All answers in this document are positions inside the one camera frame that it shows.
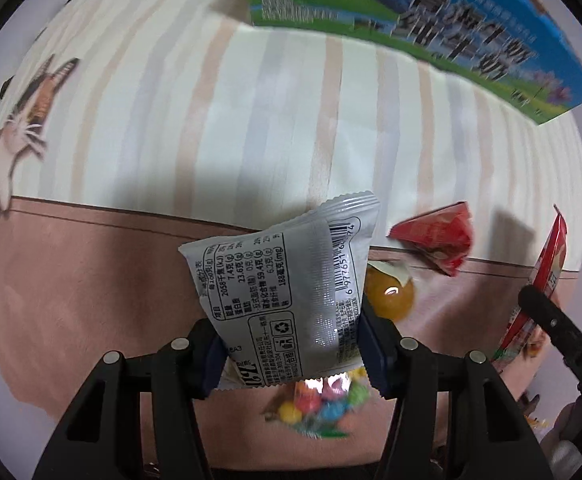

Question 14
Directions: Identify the red snack box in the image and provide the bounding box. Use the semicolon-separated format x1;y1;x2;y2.
492;206;568;372

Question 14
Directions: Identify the colourful candy bag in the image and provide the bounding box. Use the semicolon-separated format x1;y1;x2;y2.
263;366;371;439

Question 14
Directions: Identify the white snack packet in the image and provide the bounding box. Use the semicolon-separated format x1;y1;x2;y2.
178;192;380;389

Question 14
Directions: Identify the orange jelly cup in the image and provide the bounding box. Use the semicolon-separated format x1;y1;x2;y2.
364;261;416;323

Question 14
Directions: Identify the small red snack packet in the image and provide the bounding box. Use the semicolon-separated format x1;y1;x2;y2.
387;202;474;276

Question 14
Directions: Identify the striped cream blanket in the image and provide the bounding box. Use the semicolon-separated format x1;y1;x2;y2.
0;0;582;470

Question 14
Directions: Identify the cardboard box with blue print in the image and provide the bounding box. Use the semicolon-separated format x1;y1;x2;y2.
250;0;582;125

